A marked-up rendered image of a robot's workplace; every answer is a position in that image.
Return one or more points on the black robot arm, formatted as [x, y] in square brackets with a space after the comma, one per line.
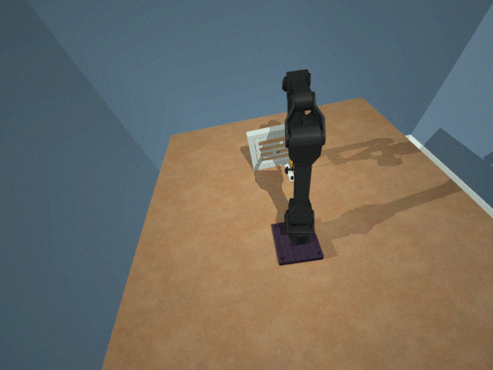
[304, 144]

